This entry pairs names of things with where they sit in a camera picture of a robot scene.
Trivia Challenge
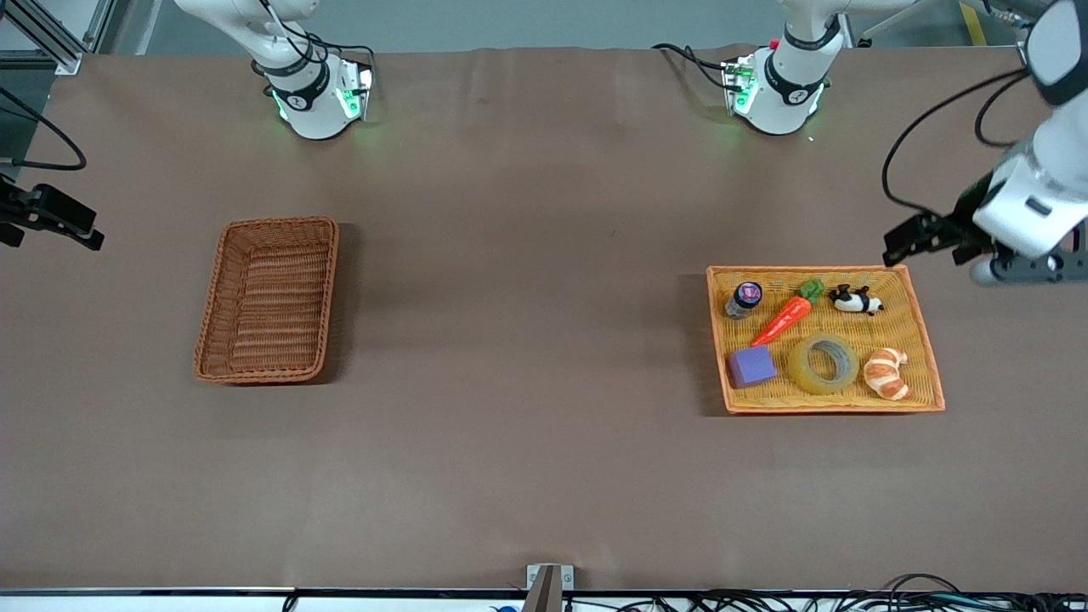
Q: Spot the clear yellowish tape roll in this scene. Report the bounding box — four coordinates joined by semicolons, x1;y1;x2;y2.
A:
787;333;860;396

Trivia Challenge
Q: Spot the yellow flat wicker basket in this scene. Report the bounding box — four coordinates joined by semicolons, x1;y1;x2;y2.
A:
705;264;947;416

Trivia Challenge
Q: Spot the brown deep wicker basket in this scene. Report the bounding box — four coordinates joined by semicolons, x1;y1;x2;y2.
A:
193;216;341;385

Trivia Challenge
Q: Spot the black white panda figure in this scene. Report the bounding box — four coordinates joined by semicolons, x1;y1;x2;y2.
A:
829;284;885;317

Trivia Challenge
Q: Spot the toy croissant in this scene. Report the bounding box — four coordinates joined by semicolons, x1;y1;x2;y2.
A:
863;347;913;401

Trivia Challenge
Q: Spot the orange toy carrot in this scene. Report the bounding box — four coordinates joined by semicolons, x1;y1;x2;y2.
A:
751;278;826;348

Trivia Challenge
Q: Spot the small dark-capped bottle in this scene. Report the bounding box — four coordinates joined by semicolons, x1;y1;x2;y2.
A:
724;281;763;320

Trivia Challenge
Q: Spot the purple foam cube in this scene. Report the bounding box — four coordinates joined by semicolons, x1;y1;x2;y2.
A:
728;344;778;389

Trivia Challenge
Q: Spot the grey metal bar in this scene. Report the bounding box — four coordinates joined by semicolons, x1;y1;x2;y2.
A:
854;0;923;48

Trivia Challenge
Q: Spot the long black left arm cable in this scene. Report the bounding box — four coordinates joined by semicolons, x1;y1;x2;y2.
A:
881;68;1034;217

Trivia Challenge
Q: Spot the short black left arm cable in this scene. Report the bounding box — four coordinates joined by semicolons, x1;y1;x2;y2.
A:
974;75;1031;150

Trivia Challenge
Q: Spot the aluminium frame profile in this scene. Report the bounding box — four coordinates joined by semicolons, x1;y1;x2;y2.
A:
0;0;120;76

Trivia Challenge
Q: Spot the black left arm base cable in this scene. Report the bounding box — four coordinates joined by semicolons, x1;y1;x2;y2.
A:
651;42;734;91

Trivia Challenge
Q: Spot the black arm base cable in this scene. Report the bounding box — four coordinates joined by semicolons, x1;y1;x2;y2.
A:
651;42;734;91
255;0;377;82

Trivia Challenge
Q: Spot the black right arm base cable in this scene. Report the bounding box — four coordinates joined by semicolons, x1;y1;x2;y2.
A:
255;0;377;82

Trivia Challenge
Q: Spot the black cable bundle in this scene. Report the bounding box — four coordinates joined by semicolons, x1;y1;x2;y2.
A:
561;573;1088;612

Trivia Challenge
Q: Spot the metal table edge bracket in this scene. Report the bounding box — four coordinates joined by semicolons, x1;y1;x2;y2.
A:
523;564;575;612

